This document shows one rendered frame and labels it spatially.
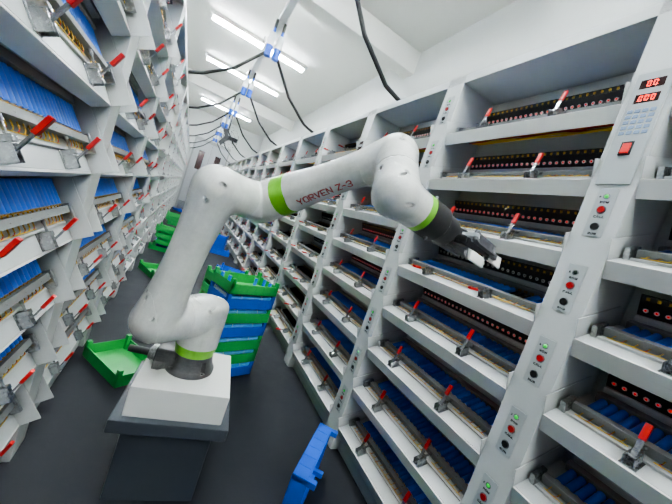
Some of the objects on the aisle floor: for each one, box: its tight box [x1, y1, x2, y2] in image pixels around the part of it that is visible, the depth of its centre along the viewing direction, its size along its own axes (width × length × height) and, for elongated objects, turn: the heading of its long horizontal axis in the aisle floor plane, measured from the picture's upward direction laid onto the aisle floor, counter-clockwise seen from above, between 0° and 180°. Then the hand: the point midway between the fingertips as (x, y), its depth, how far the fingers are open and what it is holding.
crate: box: [82, 334, 147, 388], centre depth 148 cm, size 30×20×8 cm
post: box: [461, 0, 672, 504], centre depth 82 cm, size 20×9×175 cm, turn 39°
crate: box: [282, 423, 338, 504], centre depth 110 cm, size 8×30×20 cm, turn 88°
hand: (484, 258), depth 84 cm, fingers open, 4 cm apart
